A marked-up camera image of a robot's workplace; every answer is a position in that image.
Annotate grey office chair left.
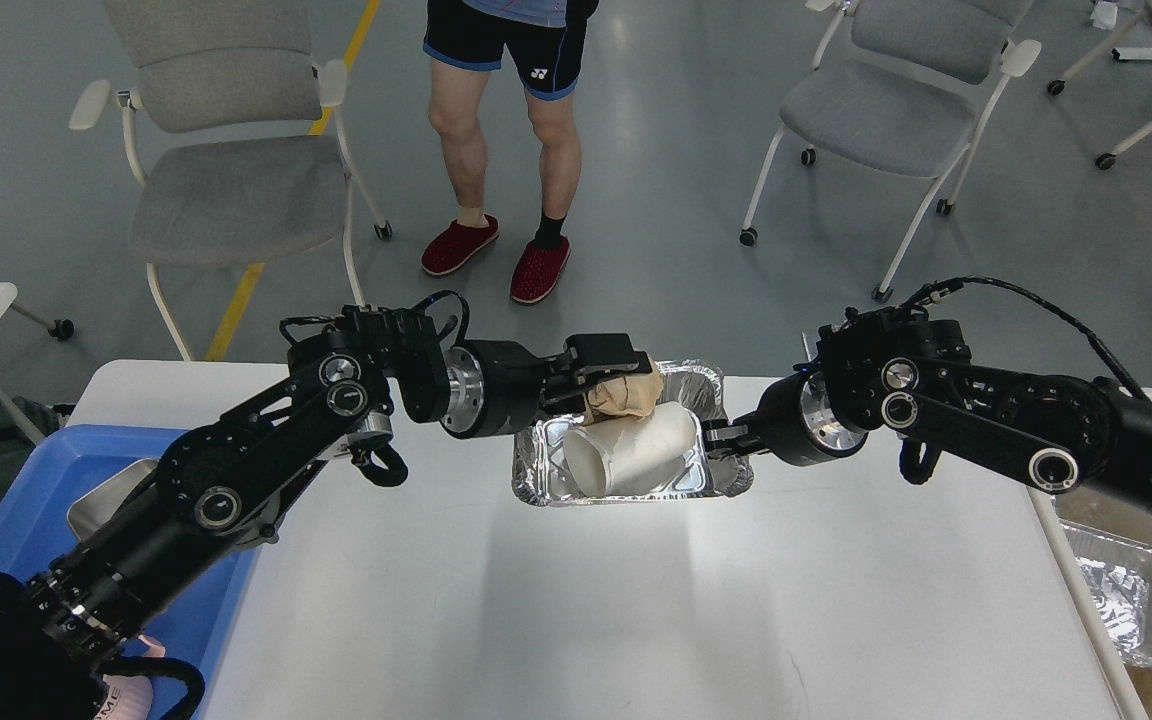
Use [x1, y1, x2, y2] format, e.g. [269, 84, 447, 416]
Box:
[69, 1, 392, 361]

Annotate blue plastic tray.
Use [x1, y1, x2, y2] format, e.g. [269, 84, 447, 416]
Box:
[0, 425, 259, 696]

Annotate aluminium foil tray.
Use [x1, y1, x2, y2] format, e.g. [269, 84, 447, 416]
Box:
[511, 359, 755, 507]

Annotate pink plastic mug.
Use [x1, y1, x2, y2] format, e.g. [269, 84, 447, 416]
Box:
[93, 673, 154, 719]

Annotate white paper cup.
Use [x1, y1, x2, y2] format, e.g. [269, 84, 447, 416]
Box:
[562, 402, 698, 498]

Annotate grey office chair right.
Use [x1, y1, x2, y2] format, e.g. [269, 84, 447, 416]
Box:
[738, 1, 1041, 302]

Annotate brown paper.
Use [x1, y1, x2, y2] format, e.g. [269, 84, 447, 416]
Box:
[582, 357, 664, 427]

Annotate white plastic bin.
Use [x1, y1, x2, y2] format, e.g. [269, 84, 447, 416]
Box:
[1021, 388, 1152, 720]

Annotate person in shorts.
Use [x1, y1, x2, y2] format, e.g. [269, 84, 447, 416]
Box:
[420, 1, 598, 306]

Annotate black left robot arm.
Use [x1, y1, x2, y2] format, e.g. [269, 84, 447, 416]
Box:
[0, 291, 654, 719]

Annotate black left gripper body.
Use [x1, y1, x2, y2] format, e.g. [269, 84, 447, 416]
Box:
[442, 340, 573, 439]

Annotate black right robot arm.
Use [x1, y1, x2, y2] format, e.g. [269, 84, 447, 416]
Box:
[702, 275, 1152, 515]

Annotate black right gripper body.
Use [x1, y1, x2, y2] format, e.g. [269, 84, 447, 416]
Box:
[746, 372, 867, 468]

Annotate grey office chair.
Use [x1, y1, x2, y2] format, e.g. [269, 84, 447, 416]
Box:
[69, 1, 392, 361]
[738, 1, 1041, 302]

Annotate small steel tray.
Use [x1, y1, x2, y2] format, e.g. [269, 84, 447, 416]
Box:
[65, 457, 159, 544]

